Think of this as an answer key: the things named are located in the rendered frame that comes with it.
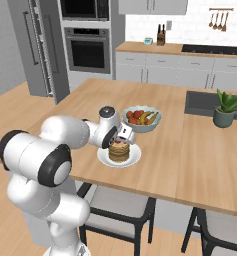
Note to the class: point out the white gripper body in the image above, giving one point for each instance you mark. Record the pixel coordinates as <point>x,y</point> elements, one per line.
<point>130,137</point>

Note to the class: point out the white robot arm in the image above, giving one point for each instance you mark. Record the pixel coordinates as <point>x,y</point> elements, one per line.
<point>40,156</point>

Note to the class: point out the red strawberry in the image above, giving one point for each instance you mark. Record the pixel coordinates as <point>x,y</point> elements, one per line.
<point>118,143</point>

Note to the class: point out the brown pancake stack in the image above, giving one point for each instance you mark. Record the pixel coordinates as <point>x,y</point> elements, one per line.
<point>119,153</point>

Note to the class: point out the grey fridge door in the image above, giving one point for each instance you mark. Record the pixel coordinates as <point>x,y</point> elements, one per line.
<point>61,50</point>

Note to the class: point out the grey fridge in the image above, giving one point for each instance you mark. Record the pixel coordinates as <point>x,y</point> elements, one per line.
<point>18,50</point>

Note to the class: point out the pale blue fruit bowl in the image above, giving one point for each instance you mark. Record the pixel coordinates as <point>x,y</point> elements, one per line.
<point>141,128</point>

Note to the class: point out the orange fruit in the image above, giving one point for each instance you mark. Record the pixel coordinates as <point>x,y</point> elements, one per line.
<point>129,115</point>

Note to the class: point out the red apple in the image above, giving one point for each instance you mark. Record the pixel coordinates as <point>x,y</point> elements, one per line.
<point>137,114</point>

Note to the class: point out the yellow banana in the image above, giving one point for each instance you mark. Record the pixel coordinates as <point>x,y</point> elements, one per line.
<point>152,118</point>

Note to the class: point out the white round plate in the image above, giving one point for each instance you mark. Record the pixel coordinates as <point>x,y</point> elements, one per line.
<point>103,159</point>

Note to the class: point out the black stool beige seat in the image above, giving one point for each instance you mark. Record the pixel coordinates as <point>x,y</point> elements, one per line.
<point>118,208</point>
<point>223,226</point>

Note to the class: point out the dark grey sink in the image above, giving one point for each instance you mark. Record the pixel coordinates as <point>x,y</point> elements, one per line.
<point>200,103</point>

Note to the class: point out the grey base cupboards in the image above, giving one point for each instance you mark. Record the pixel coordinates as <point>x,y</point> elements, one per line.
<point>176,70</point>

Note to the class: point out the green potted plant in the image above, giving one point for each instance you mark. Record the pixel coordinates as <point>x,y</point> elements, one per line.
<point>223,116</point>

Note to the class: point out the steel built-in oven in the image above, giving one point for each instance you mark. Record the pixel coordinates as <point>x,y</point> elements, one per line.
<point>87,50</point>

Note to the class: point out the wooden knife block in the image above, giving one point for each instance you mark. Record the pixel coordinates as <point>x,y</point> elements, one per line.
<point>161,38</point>

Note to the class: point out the black hob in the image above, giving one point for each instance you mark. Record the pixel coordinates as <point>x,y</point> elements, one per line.
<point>213,49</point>

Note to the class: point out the black microwave oven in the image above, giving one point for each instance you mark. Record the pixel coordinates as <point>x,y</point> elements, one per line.
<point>85,8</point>

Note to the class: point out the wooden hanging spoon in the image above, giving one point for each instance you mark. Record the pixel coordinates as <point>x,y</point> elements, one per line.
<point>211,22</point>
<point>220,24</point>
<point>215,24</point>

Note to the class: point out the wooden hanging spatula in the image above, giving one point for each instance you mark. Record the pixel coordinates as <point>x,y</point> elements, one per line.
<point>225,26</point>

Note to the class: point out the grey wall socket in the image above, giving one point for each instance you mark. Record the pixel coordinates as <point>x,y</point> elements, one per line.
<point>169,25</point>

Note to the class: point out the grey wall cupboards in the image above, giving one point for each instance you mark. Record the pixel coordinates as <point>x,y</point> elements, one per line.
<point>153,6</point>

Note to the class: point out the wooden tool rail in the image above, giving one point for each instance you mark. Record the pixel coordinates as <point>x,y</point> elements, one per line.
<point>221,9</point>

